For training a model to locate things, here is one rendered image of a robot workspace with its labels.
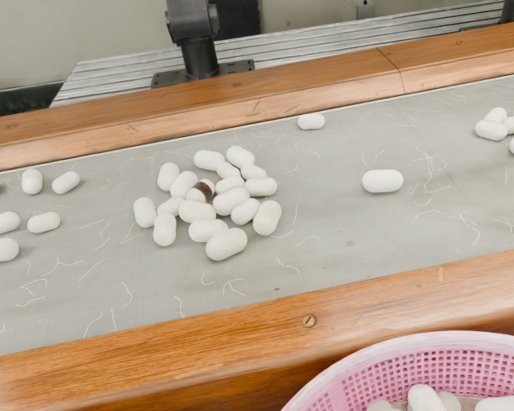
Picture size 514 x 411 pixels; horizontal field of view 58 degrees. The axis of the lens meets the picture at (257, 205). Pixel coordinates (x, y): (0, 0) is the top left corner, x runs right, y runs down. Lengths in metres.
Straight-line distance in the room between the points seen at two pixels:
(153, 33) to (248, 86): 1.98
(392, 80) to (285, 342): 0.42
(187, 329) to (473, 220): 0.26
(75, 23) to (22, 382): 2.40
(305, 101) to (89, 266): 0.33
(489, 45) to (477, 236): 0.36
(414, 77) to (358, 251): 0.31
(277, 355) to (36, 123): 0.48
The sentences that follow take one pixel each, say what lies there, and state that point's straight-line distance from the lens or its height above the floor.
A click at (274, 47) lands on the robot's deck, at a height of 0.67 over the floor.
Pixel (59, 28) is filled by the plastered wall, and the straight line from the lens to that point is 2.70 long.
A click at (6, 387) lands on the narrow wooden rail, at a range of 0.37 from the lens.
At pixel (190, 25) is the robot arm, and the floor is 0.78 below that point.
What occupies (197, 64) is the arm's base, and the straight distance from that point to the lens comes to 0.90.
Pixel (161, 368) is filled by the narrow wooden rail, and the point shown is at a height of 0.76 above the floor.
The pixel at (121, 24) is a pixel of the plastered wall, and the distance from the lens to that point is 2.62.
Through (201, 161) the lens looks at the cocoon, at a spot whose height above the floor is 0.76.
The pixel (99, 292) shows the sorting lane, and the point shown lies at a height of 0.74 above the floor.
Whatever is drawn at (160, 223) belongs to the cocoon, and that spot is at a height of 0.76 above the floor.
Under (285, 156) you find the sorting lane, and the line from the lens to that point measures 0.53.
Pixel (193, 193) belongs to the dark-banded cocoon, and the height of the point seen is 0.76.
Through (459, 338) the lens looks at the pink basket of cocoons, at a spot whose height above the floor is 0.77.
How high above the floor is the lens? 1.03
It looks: 38 degrees down
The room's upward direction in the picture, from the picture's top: 9 degrees counter-clockwise
